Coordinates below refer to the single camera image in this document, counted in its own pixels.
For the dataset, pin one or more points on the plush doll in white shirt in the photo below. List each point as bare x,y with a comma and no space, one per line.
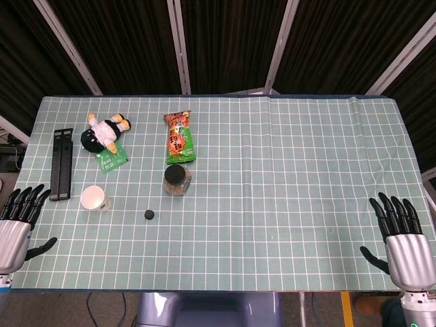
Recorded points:
102,133

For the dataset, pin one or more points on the glass jar with black lid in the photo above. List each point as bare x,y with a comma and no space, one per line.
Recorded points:
176,180

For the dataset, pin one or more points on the small green sachet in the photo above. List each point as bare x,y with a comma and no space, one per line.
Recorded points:
114,159

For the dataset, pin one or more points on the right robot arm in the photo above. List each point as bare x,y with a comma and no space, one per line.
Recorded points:
419,308

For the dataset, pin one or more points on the orange green snack bag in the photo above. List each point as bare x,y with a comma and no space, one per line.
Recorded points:
180,138

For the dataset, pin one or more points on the white frame post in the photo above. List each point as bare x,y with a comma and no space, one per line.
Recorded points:
68,46
281,46
180,46
402,54
12,127

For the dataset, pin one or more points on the white paper cup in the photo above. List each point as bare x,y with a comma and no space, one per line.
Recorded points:
93,198

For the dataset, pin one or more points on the small black round cap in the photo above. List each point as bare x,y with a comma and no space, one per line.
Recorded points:
149,214

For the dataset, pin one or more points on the robot base body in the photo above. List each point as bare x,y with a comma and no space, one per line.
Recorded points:
209,308

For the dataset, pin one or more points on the green grid tablecloth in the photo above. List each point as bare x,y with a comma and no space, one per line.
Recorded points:
259,190

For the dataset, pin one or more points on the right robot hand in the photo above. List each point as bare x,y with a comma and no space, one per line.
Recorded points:
407,252

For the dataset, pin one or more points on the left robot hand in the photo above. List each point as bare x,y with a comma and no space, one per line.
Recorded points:
13,235

